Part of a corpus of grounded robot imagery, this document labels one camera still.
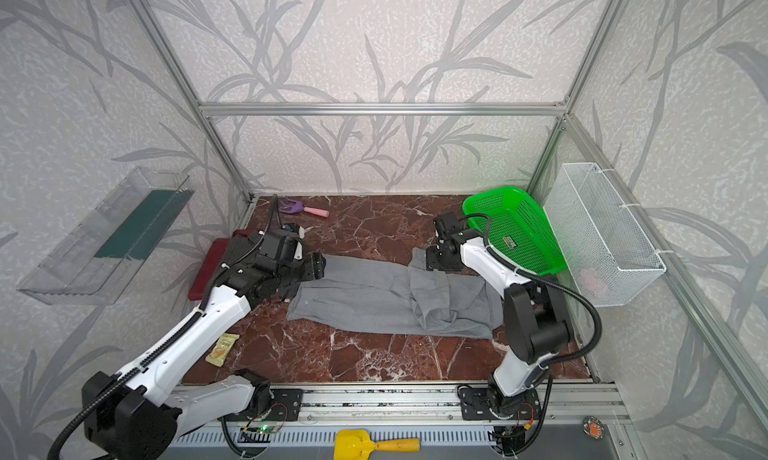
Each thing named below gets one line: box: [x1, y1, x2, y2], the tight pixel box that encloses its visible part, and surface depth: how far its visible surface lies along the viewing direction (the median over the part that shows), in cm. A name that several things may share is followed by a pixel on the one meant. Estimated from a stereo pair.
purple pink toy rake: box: [279, 198, 330, 218], surface depth 118 cm
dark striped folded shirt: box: [217, 234, 257, 277], surface depth 98 cm
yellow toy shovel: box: [334, 429, 421, 460], surface depth 68 cm
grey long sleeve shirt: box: [286, 248, 504, 339], surface depth 91 cm
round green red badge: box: [582, 415, 605, 440], surface depth 72 cm
